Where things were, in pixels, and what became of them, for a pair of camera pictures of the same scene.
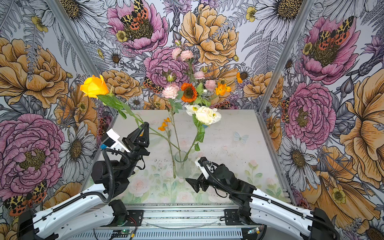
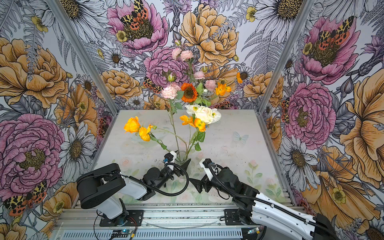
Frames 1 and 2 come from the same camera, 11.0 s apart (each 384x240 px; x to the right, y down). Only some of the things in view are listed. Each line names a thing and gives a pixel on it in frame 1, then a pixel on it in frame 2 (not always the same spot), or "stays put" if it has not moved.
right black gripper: (196, 183) stays put
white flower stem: (191, 109) stays put
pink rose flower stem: (210, 85) stays put
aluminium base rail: (173, 222) stays put
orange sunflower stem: (190, 92) stays put
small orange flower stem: (164, 124) -> (198, 136)
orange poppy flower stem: (222, 88) stays put
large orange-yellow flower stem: (96, 87) -> (133, 125)
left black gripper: (137, 139) -> (185, 165)
